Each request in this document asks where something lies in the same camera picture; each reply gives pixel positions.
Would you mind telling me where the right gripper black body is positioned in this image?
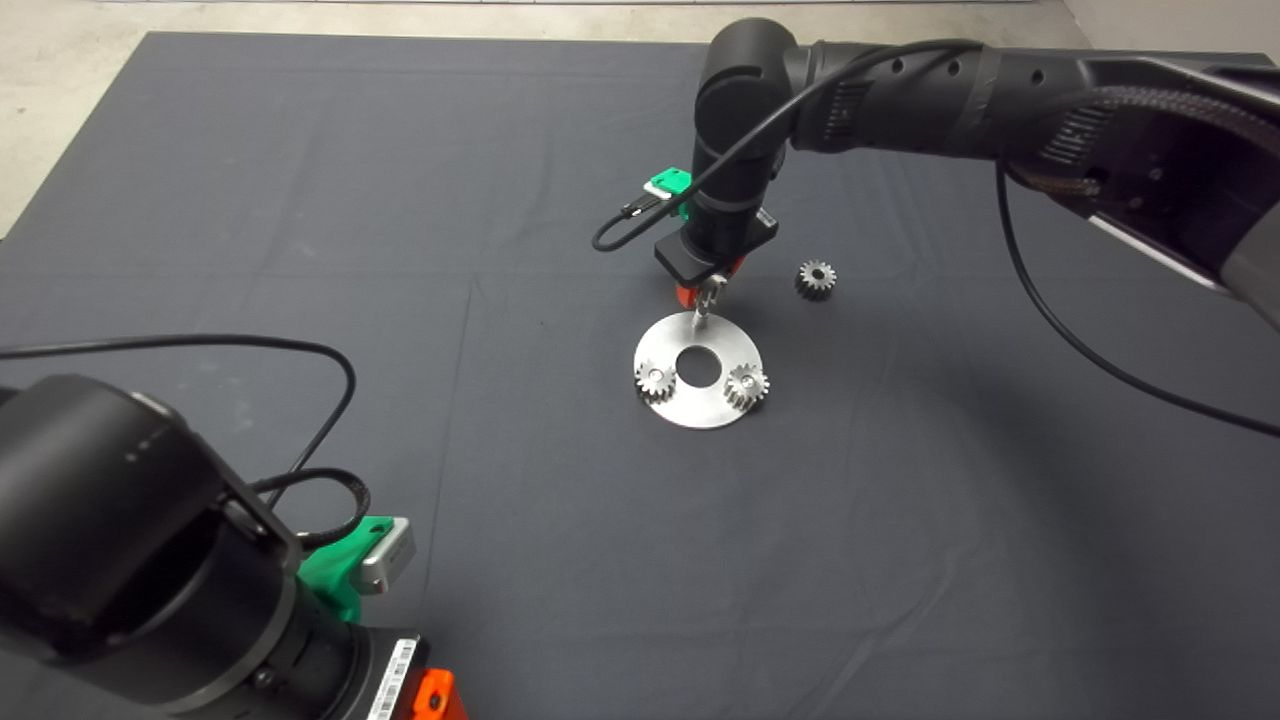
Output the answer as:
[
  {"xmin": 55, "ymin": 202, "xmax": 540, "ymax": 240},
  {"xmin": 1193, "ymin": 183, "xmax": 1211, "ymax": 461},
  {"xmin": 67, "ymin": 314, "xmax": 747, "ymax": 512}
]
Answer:
[{"xmin": 654, "ymin": 208, "xmax": 780, "ymax": 286}]

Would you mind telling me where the green right camera mount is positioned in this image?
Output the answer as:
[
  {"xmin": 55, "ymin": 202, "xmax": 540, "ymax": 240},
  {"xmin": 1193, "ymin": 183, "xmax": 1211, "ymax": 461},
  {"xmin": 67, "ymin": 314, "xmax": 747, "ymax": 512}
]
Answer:
[{"xmin": 643, "ymin": 167, "xmax": 694, "ymax": 221}]

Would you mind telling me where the round metal plate with hole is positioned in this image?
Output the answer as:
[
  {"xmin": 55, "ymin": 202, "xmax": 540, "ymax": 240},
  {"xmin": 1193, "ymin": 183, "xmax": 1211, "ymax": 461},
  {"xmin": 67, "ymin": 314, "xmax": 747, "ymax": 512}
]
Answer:
[{"xmin": 633, "ymin": 308, "xmax": 765, "ymax": 431}]

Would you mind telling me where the black camera cable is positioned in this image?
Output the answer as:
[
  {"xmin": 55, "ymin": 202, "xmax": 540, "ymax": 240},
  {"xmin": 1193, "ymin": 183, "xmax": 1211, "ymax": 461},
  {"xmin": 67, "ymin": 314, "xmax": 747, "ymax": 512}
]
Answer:
[
  {"xmin": 0, "ymin": 334, "xmax": 373, "ymax": 551},
  {"xmin": 591, "ymin": 38, "xmax": 1280, "ymax": 439}
]

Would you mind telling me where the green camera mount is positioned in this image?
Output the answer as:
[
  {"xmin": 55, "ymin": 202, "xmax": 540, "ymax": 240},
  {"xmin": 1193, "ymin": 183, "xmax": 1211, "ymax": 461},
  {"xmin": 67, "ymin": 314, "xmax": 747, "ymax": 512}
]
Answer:
[
  {"xmin": 298, "ymin": 516, "xmax": 396, "ymax": 623},
  {"xmin": 643, "ymin": 167, "xmax": 694, "ymax": 221}
]

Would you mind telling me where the dark grey table cloth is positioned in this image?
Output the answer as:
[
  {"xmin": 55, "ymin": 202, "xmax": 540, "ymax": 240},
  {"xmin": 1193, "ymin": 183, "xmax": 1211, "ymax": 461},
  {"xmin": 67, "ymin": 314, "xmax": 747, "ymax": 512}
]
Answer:
[{"xmin": 0, "ymin": 30, "xmax": 1280, "ymax": 720}]

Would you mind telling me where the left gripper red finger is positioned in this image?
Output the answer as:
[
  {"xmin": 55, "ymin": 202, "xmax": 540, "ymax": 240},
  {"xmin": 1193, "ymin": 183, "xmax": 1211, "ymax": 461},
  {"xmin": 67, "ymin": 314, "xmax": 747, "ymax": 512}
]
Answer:
[{"xmin": 412, "ymin": 668, "xmax": 459, "ymax": 720}]

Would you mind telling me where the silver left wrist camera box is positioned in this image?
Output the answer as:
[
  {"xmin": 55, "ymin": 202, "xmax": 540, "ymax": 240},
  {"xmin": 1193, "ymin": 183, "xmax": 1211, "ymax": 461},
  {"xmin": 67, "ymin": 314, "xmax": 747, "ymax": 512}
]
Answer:
[{"xmin": 358, "ymin": 517, "xmax": 417, "ymax": 597}]

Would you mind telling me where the black left camera cable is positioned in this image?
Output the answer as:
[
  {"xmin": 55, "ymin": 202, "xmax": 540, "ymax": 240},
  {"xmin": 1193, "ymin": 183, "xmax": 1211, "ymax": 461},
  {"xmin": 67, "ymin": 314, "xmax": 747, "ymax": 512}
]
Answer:
[{"xmin": 0, "ymin": 334, "xmax": 373, "ymax": 551}]

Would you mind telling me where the black right camera cable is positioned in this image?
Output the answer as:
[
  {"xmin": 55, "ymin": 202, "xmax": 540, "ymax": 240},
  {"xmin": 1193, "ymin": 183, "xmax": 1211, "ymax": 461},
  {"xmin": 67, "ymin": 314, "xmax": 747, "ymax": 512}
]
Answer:
[{"xmin": 591, "ymin": 38, "xmax": 1280, "ymax": 439}]

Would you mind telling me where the small shiny steel gear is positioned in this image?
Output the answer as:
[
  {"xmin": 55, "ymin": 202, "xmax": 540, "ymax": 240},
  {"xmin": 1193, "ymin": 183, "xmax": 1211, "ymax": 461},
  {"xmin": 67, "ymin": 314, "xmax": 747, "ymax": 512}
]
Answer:
[
  {"xmin": 723, "ymin": 363, "xmax": 771, "ymax": 409},
  {"xmin": 635, "ymin": 360, "xmax": 679, "ymax": 403}
]

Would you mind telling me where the green left camera mount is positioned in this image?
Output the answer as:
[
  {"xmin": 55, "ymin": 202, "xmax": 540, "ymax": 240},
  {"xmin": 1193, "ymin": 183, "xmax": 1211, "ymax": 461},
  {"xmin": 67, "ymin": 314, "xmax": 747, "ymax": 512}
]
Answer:
[{"xmin": 298, "ymin": 516, "xmax": 396, "ymax": 623}]

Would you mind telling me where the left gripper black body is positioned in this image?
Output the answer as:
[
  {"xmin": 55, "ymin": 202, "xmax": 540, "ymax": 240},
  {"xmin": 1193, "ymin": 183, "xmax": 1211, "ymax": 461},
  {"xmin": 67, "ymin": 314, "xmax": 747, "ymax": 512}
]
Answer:
[{"xmin": 345, "ymin": 630, "xmax": 431, "ymax": 720}]

